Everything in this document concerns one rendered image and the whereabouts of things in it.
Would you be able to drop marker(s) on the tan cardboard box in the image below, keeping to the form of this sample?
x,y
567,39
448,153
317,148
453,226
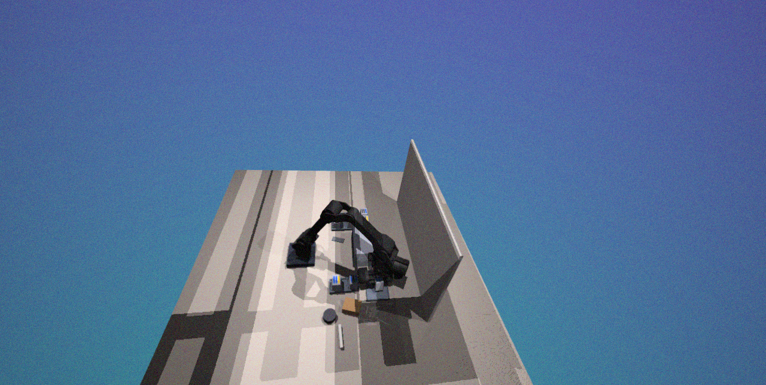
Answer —
x,y
352,306

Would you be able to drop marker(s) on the dark grey cylinder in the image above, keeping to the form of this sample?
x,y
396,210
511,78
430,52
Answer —
x,y
329,315

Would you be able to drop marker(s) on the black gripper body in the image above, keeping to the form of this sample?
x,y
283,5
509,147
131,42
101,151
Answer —
x,y
364,276

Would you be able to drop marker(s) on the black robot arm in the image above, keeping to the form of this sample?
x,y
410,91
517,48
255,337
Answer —
x,y
385,251

